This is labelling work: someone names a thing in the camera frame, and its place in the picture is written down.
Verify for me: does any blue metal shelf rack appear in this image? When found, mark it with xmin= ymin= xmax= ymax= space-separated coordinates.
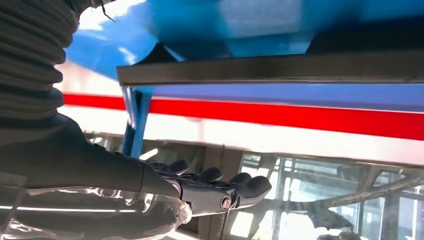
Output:
xmin=64 ymin=0 xmax=424 ymax=158

